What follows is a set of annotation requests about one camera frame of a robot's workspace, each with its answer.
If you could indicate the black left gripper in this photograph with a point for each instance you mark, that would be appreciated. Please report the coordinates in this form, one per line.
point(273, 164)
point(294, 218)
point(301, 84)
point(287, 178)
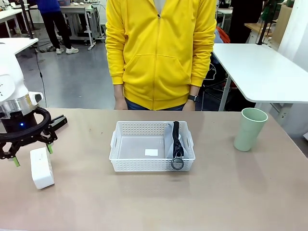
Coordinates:
point(21, 125)

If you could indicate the white rectangular box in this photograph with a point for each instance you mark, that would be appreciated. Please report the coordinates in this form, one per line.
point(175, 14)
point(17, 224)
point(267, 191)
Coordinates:
point(41, 168)

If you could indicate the person's left forearm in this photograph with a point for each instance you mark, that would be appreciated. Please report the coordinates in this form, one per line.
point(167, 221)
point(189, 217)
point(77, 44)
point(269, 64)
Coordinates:
point(202, 65)

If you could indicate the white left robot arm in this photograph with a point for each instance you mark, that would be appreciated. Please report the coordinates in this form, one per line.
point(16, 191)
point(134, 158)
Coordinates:
point(9, 79)

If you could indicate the person's right forearm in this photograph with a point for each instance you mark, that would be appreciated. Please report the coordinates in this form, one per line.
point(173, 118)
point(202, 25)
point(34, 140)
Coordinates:
point(115, 65)

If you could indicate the white perforated plastic basket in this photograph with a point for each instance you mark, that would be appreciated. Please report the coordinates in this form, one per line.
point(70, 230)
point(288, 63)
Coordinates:
point(154, 166)

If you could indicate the person's right hand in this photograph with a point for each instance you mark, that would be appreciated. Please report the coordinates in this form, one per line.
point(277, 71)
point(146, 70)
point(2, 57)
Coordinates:
point(120, 103)

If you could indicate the person's left hand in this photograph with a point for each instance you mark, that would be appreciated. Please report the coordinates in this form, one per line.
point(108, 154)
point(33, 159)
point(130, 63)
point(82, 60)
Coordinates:
point(190, 106)

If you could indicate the small white side table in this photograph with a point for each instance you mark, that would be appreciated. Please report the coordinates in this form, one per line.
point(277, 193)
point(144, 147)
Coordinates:
point(16, 44)

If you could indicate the white label sticker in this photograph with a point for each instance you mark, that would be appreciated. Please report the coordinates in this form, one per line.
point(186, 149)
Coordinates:
point(151, 152)

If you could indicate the bystander in blue top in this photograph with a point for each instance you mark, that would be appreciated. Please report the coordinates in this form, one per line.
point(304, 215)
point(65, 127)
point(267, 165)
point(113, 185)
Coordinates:
point(55, 24)

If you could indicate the black clamp pole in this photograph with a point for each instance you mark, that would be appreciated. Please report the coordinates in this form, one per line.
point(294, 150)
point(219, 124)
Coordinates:
point(27, 19)

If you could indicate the white background desk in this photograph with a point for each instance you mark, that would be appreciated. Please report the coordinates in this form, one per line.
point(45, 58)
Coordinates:
point(79, 12)

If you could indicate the person in yellow hoodie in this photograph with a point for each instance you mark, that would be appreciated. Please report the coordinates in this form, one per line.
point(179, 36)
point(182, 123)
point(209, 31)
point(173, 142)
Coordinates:
point(156, 60)

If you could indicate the black wrist watch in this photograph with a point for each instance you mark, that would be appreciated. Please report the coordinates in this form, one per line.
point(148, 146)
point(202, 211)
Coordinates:
point(193, 98)

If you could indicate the pale green plastic cup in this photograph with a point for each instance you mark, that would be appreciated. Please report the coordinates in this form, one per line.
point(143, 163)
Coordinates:
point(249, 132)

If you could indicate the large white side table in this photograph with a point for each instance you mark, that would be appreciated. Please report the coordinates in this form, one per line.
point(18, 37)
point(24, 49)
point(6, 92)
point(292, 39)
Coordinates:
point(255, 72)

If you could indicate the bystander in black clothes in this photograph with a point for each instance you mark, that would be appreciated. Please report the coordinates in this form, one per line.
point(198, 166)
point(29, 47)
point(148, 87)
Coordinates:
point(245, 19)

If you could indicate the wooden background table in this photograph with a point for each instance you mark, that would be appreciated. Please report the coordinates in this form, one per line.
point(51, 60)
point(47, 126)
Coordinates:
point(257, 27)

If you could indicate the black lamp pole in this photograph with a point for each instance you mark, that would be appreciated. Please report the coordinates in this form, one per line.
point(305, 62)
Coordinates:
point(263, 33)

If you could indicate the tall cardboard carton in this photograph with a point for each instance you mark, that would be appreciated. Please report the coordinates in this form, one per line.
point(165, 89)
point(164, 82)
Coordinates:
point(282, 21)

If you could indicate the white partition panel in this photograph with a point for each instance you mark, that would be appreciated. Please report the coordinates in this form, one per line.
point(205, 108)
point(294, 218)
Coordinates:
point(294, 29)

